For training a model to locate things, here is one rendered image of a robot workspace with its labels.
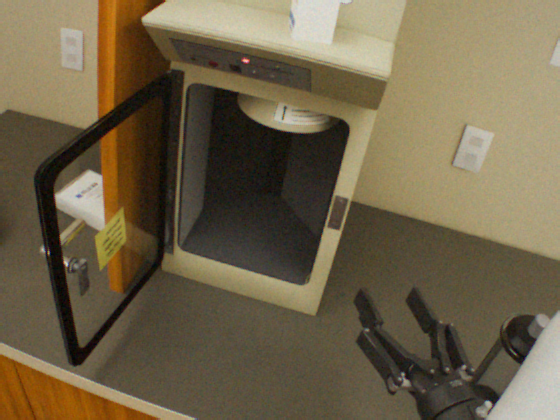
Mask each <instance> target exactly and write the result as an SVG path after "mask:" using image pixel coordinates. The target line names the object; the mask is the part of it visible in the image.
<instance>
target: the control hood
mask: <svg viewBox="0 0 560 420"><path fill-rule="evenodd" d="M141 19H142V23H143V24H144V27H145V29H147V31H148V34H150V36H151V38H153V39H152V40H153V41H154V43H155V44H156V45H157V48H158V49H159V50H160V51H161V53H162V54H163V56H164V58H165V59H166V60H169V61H170V60H172V61H176V62H180V63H183V62H182V59H181V57H179V55H178V53H177V52H176V49H175V48H174V46H173V44H171V42H170V41H171V40H170V38H173V39H176V40H180V41H182V40H183V41H187V42H191V43H198V44H202V45H206V46H209V47H211V46H213V47H217V48H221V49H224V50H227V51H228V50H231V51H235V52H239V53H242V54H246V55H250V56H253V55H254V56H258V57H262V58H265V59H269V60H273V61H277V62H281V63H284V64H292V65H296V66H299V67H303V68H307V69H310V83H311V92H309V93H313V94H317V95H321V96H325V97H329V98H333V99H336V100H340V101H344V102H347V103H351V104H354V105H356V106H359V107H362V108H366V109H370V110H373V111H375V110H378V108H379V105H380V102H381V101H382V98H383V93H384V91H385V89H386V87H387V84H388V81H389V80H388V79H389V77H390V73H391V69H392V60H393V55H394V51H395V49H394V47H395V45H393V42H390V41H386V40H382V39H378V38H375V37H371V36H367V35H363V34H360V33H356V32H352V31H348V30H345V29H340V28H336V27H335V29H334V33H333V41H332V44H327V43H318V42H311V41H303V40H294V39H292V37H291V32H290V29H289V16H286V15H282V14H278V13H274V12H271V11H263V10H259V9H255V8H252V7H244V6H240V5H236V4H228V3H225V2H221V1H214V0H166V1H165V2H164V3H163V4H162V5H160V6H159V7H157V8H156V9H154V10H152V11H151V12H149V13H148V14H146V15H145V16H144V17H143V18H141ZM183 64H185V63H183Z"/></svg>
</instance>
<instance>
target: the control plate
mask: <svg viewBox="0 0 560 420"><path fill-rule="evenodd" d="M170 40H171V41H170V42H171V44H173V46H174V48H175V49H176V52H177V53H178V55H179V57H181V59H182V62H183V63H191V64H195V65H198V66H201V67H203V66H205V67H209V68H212V69H216V70H220V71H228V72H231V73H234V74H238V75H242V76H246V77H250V78H251V77H254V78H257V79H260V80H264V81H268V82H272V83H276V84H280V85H284V86H287V87H291V88H295V89H299V90H303V91H308V92H311V83H310V69H307V68H303V67H299V66H296V65H292V64H284V63H281V62H277V61H273V60H269V59H265V58H262V57H258V56H254V55H253V56H250V55H246V54H242V53H239V52H235V51H231V50H228V51H227V50H224V49H221V48H217V47H213V46H211V47H209V46H206V45H202V44H198V43H191V42H187V41H183V40H182V41H180V40H176V39H173V38H170ZM190 57H193V58H195V59H198V60H191V59H190ZM242 58H245V59H248V60H249V61H250V62H249V63H247V62H244V61H242ZM209 61H213V62H215V63H218V66H217V67H213V66H212V65H209ZM229 64H233V65H236V66H239V67H240V69H241V72H242V73H240V72H236V71H232V70H231V69H230V66H229ZM273 66H278V67H280V68H281V69H280V70H277V69H274V68H273ZM252 71H256V72H258V74H256V76H253V75H252V74H253V73H252ZM268 75H274V78H272V79H269V76H268ZM286 79H290V80H292V82H290V83H289V84H287V83H286V82H287V81H286Z"/></svg>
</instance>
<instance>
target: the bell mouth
mask: <svg viewBox="0 0 560 420"><path fill-rule="evenodd" d="M238 103H239V106H240V108H241V109H242V110H243V112H245V113H246V115H248V116H249V117H250V118H252V119H253V120H255V121H257V122H258V123H260V124H263V125H265V126H267V127H270V128H273V129H277V130H281V131H286V132H292V133H315V132H321V131H324V130H327V129H329V128H331V127H333V126H334V125H336V124H337V123H338V122H339V120H340V119H339V118H336V117H332V116H329V115H326V114H322V113H319V112H314V111H310V110H306V109H302V108H298V107H295V106H291V105H287V104H283V103H279V102H275V101H272V100H268V99H264V98H260V97H256V96H253V95H250V94H246V93H240V94H239V95H238Z"/></svg>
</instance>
